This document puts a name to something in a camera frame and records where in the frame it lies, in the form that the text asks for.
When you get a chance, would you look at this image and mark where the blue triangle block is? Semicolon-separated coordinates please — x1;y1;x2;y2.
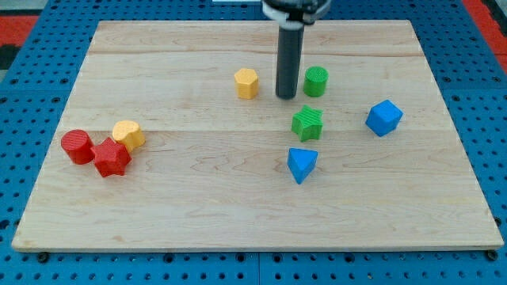
287;148;318;184

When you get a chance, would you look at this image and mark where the blue cube block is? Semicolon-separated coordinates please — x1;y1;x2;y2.
365;100;403;137

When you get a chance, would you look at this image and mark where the wooden board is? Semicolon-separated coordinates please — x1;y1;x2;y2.
12;20;504;253

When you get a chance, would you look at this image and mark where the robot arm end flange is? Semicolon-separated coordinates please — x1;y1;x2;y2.
261;0;332;29

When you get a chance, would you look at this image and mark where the red cylinder block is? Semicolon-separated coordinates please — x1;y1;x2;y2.
60;129;94;165

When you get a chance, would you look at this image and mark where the red star block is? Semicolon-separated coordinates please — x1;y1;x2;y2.
91;138;132;177

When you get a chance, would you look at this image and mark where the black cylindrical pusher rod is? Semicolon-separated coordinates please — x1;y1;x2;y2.
275;26;304;100

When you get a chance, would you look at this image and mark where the yellow heart block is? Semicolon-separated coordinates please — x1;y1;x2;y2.
112;120;146;153

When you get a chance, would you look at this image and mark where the yellow hexagon block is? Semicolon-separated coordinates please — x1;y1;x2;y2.
234;68;259;100

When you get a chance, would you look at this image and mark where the green star block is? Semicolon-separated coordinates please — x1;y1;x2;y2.
291;104;323;142

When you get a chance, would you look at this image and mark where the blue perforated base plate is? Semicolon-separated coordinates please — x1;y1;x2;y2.
1;1;506;284

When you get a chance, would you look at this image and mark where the green cylinder block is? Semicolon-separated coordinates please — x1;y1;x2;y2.
303;66;329;97

